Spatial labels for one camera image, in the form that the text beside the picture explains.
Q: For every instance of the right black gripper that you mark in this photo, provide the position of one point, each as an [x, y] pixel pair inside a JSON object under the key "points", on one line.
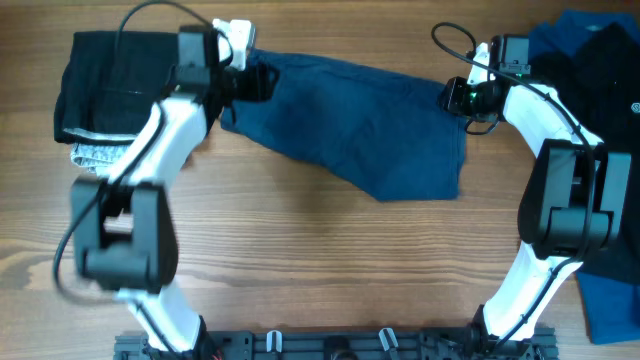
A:
{"points": [[452, 93]]}

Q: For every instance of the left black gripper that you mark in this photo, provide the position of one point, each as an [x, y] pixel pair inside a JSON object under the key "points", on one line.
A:
{"points": [[257, 85]]}

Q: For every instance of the dark blue shorts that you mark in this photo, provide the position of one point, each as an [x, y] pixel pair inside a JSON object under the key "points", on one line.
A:
{"points": [[382, 131]]}

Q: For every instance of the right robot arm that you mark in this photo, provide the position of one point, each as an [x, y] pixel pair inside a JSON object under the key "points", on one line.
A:
{"points": [[572, 205]]}

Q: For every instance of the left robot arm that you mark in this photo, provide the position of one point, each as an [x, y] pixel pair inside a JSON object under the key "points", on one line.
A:
{"points": [[122, 230]]}

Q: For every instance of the black polo shirt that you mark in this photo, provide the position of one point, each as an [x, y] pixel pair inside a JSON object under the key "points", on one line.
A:
{"points": [[595, 70]]}

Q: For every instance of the folded black garment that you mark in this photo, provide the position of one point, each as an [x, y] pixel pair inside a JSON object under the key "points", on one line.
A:
{"points": [[110, 84]]}

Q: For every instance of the grey patterned folded cloth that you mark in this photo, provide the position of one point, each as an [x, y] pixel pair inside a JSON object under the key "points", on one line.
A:
{"points": [[96, 159]]}

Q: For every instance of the blue polo shirt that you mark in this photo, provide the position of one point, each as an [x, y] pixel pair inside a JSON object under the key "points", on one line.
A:
{"points": [[612, 306]]}

